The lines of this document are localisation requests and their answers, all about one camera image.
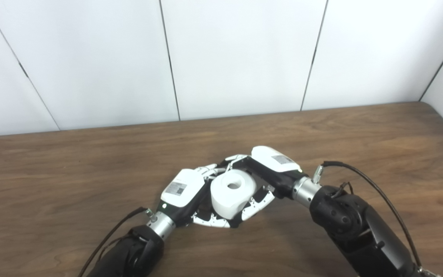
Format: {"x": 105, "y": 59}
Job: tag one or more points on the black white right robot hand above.
{"x": 275, "y": 163}

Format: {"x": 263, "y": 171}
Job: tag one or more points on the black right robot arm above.
{"x": 356, "y": 227}

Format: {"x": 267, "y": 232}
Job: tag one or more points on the round white plastic piece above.
{"x": 229, "y": 202}

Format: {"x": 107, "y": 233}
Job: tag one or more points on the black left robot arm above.
{"x": 137, "y": 252}

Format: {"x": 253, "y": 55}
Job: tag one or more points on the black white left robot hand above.
{"x": 179, "y": 188}

